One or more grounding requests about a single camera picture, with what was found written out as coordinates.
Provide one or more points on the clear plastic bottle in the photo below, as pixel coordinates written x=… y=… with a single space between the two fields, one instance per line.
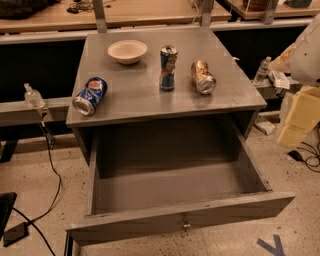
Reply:
x=262 y=71
x=33 y=97

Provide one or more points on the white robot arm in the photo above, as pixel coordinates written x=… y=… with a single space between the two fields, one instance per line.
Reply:
x=304 y=67

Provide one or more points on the clear plastic bottle left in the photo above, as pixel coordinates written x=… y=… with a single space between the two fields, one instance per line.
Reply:
x=33 y=97

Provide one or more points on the open grey top drawer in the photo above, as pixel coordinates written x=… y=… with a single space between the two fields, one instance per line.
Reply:
x=145 y=177

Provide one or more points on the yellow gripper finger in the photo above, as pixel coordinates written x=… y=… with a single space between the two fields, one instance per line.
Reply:
x=291 y=137
x=304 y=113

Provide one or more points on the black power adapter left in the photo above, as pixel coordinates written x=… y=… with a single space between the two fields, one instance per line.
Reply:
x=15 y=234

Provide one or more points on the black power adapter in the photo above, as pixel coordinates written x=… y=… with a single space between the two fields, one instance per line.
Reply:
x=15 y=234
x=295 y=155

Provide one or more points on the clear plastic bottle right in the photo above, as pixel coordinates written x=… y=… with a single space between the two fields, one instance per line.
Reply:
x=262 y=71

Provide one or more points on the white bowl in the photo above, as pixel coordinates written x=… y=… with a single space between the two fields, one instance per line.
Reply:
x=127 y=52

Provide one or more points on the upright blue energy drink can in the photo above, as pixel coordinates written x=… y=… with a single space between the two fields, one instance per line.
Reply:
x=168 y=57

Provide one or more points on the white paper packet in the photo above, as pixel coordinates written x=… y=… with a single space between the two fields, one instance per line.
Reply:
x=279 y=79

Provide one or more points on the gold can lying down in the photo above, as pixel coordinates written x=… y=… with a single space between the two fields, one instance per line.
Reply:
x=203 y=80

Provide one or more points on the black power adapter right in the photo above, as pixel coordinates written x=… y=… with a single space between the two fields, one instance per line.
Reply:
x=295 y=155

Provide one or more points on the metal drawer knob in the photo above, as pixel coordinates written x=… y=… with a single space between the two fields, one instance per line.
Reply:
x=186 y=225

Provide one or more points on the blue pepsi can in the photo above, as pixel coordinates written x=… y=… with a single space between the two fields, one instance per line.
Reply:
x=87 y=101

